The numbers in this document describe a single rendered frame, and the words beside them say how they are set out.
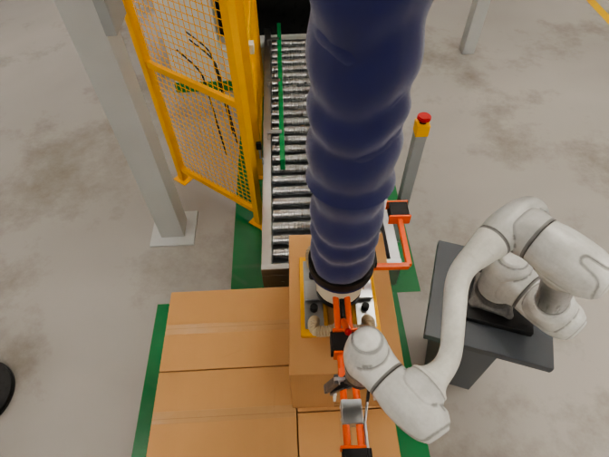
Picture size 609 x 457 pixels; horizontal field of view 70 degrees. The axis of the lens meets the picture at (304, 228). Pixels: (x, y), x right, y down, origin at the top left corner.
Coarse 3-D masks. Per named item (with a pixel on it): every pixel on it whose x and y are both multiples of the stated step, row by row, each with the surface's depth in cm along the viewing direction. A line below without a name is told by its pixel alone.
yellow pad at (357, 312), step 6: (372, 276) 172; (372, 282) 170; (372, 288) 168; (372, 294) 167; (360, 300) 165; (366, 300) 165; (372, 300) 165; (354, 306) 164; (360, 306) 163; (366, 306) 160; (372, 306) 163; (354, 312) 162; (360, 312) 162; (366, 312) 162; (372, 312) 162; (378, 312) 162; (354, 318) 161; (360, 318) 160; (378, 318) 161; (354, 324) 160; (360, 324) 159; (378, 324) 159
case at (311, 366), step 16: (304, 240) 185; (304, 256) 180; (384, 256) 180; (384, 272) 175; (384, 288) 170; (384, 304) 166; (384, 320) 162; (384, 336) 158; (304, 352) 155; (320, 352) 155; (400, 352) 155; (304, 368) 152; (320, 368) 152; (336, 368) 151; (304, 384) 159; (320, 384) 159; (304, 400) 174; (320, 400) 174; (336, 400) 175
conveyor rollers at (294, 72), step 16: (272, 48) 350; (288, 48) 350; (304, 48) 350; (272, 64) 340; (288, 64) 341; (304, 64) 335; (288, 80) 323; (304, 80) 323; (272, 96) 311; (288, 96) 312; (304, 96) 312; (272, 112) 301; (288, 112) 301; (304, 112) 301; (272, 128) 290; (288, 128) 290; (304, 128) 290; (304, 144) 280; (288, 160) 274; (304, 160) 275; (288, 176) 263; (304, 176) 263; (288, 192) 257; (304, 192) 258; (288, 224) 241; (304, 224) 241; (272, 240) 237; (288, 240) 235; (288, 256) 230
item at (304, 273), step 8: (304, 264) 175; (304, 272) 172; (304, 280) 170; (304, 288) 168; (304, 296) 166; (304, 304) 164; (312, 304) 161; (320, 304) 164; (304, 312) 162; (312, 312) 162; (320, 312) 162; (304, 320) 160; (320, 320) 160; (304, 328) 159; (304, 336) 158; (312, 336) 158
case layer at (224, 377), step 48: (288, 288) 217; (192, 336) 202; (240, 336) 201; (288, 336) 201; (192, 384) 188; (240, 384) 188; (288, 384) 188; (192, 432) 177; (240, 432) 177; (288, 432) 176; (336, 432) 176; (384, 432) 176
